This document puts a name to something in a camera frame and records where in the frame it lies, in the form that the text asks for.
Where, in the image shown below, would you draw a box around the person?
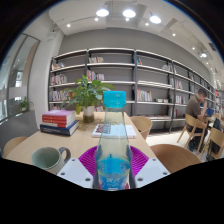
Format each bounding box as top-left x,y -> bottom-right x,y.
184,87 -> 209,134

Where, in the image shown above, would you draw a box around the small green background plant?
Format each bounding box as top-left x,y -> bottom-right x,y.
17,96 -> 34,113

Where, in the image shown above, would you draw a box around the pink-covered book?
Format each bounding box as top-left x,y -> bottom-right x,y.
42,109 -> 77,120

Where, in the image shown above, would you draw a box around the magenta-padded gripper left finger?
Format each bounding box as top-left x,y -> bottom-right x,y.
56,145 -> 101,190

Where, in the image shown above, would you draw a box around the white open magazine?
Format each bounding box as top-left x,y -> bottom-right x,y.
91,123 -> 138,139

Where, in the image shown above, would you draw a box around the round ceiling lights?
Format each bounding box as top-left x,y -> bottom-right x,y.
64,8 -> 209,59

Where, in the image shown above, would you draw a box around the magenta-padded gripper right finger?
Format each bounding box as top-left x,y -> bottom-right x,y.
128,145 -> 171,189

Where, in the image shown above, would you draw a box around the green potted plant, white pot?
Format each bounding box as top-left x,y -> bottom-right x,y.
61,74 -> 115,124

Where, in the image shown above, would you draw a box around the wooden slat-back chair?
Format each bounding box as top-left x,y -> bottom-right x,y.
176,113 -> 208,154
203,126 -> 224,163

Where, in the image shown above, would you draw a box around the grey bookshelf unit with books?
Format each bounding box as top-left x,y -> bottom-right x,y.
48,47 -> 224,132

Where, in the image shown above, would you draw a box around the grey-green patterned mug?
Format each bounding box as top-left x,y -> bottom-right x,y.
31,146 -> 72,175

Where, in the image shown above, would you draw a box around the wooden round-back chair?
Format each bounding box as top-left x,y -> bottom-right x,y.
149,143 -> 203,174
2,135 -> 29,159
129,115 -> 154,140

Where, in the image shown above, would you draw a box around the clear bottle with blue cap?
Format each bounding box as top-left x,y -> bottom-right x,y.
92,90 -> 136,192

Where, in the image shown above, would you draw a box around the dark blue book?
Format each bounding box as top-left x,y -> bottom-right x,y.
39,119 -> 80,137

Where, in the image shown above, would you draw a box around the red book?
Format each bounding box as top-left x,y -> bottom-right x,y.
42,115 -> 77,129

